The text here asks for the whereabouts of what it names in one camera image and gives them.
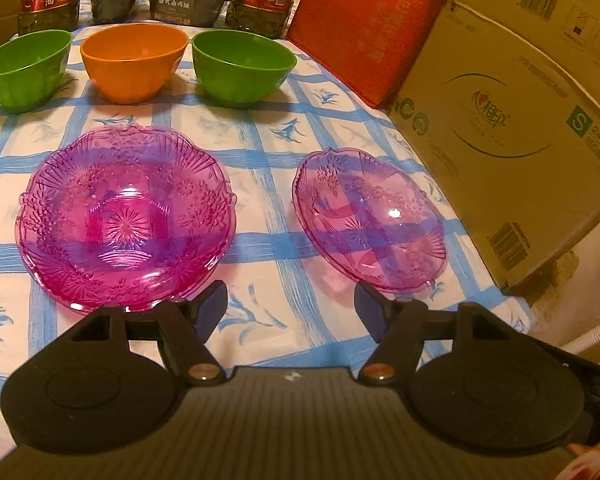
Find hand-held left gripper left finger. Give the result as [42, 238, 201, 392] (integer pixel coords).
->
[70, 280, 229, 387]

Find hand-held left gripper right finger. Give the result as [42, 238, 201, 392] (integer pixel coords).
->
[354, 281, 522, 382]

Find large pink glass plate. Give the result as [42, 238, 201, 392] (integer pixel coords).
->
[14, 124, 237, 312]

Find black round food tub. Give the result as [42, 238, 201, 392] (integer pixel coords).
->
[86, 0, 143, 26]

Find black rectangular instant meal box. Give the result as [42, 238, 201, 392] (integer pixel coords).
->
[146, 0, 233, 29]

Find orange plastic bowl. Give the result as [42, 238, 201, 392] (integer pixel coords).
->
[80, 22, 189, 105]

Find small pink glass plate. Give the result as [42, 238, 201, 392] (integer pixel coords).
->
[291, 147, 452, 293]

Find blue checked floral tablecloth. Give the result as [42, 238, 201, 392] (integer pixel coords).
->
[0, 25, 537, 411]

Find brown cardboard box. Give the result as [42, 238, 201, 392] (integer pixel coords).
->
[387, 0, 600, 297]

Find green plastic bowl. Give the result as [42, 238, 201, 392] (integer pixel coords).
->
[191, 29, 297, 109]
[0, 29, 73, 114]

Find white pipe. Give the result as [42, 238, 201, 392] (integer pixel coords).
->
[555, 321, 600, 357]

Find red fabric tote bag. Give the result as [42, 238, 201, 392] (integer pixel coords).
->
[285, 0, 451, 110]

